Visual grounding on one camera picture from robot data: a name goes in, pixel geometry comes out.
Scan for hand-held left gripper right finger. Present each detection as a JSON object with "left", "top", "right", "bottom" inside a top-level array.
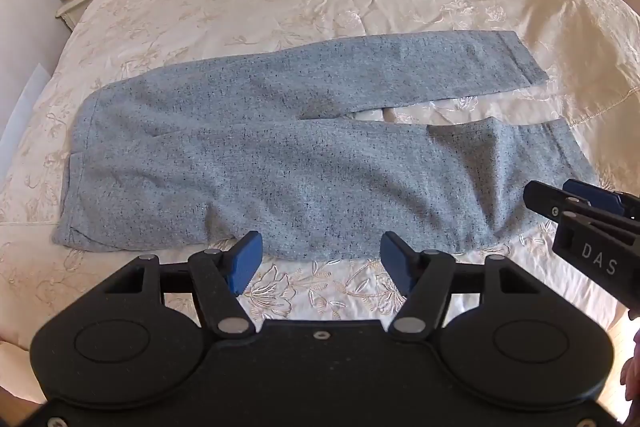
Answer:
[{"left": 379, "top": 231, "right": 543, "bottom": 340}]

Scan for grey speckled pants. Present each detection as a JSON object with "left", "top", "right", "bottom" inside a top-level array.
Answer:
[{"left": 51, "top": 29, "right": 601, "bottom": 260}]

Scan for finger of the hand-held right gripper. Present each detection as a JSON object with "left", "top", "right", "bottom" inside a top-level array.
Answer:
[
  {"left": 562, "top": 179, "right": 640, "bottom": 219},
  {"left": 523, "top": 180, "right": 598, "bottom": 227}
]

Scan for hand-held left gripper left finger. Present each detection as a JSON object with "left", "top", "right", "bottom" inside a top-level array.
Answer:
[{"left": 100, "top": 231, "right": 264, "bottom": 338}]

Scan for person's right hand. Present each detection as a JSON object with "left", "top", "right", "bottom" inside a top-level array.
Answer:
[{"left": 620, "top": 329, "right": 640, "bottom": 390}]

